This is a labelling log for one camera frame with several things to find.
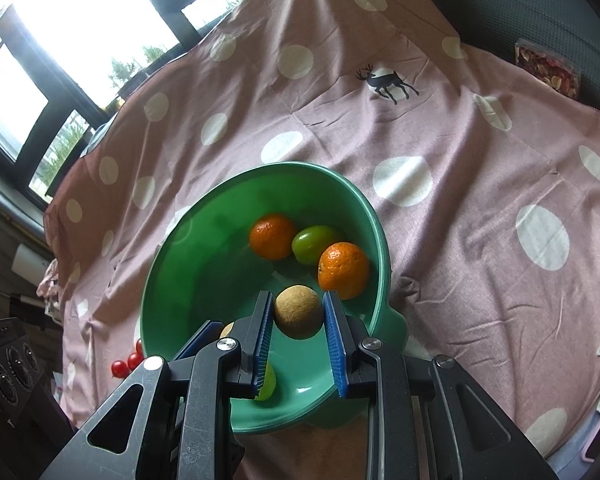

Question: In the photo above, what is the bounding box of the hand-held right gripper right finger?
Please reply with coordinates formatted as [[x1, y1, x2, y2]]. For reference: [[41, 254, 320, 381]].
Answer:
[[322, 290, 562, 480]]

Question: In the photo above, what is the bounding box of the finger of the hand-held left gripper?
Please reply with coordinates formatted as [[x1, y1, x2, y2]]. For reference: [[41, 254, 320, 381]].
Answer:
[[172, 320, 222, 361]]

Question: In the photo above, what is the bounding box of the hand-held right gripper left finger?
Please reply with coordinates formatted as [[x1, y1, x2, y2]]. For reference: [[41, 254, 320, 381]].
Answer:
[[39, 290, 275, 480]]

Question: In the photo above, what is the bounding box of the green jujube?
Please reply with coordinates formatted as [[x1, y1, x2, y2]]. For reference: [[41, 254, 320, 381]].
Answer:
[[291, 225, 346, 265], [256, 361, 277, 402]]

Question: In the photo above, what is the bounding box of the green plastic bowl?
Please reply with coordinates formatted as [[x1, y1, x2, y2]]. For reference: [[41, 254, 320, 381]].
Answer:
[[139, 161, 407, 435]]

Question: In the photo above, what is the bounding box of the large orange mandarin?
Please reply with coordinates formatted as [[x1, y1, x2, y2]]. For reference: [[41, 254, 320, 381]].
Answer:
[[317, 241, 371, 301]]

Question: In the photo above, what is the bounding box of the small orange mandarin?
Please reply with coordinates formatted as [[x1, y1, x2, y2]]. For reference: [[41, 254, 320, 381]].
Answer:
[[249, 214, 297, 261]]

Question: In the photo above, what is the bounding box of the pink clothes pile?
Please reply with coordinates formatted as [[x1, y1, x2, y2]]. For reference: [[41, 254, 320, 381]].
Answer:
[[36, 259, 62, 306]]

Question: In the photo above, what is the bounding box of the white cylinder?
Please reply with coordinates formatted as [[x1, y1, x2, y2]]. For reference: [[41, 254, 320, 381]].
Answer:
[[11, 244, 53, 283]]

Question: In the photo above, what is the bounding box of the black appliance with knobs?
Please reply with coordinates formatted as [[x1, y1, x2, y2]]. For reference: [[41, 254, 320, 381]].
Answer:
[[0, 317, 76, 461]]

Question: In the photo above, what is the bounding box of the pink polka dot blanket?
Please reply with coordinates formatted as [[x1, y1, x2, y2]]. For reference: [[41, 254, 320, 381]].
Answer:
[[36, 0, 600, 480]]

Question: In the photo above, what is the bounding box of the black framed window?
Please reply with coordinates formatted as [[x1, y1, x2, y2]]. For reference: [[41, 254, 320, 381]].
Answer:
[[0, 0, 276, 206]]

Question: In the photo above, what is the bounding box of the clear dried snack packet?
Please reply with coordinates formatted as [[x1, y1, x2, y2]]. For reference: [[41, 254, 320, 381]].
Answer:
[[514, 37, 582, 102]]

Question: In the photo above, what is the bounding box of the dark green sofa cushion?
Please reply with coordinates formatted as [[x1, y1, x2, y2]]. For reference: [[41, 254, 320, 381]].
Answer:
[[420, 0, 600, 126]]

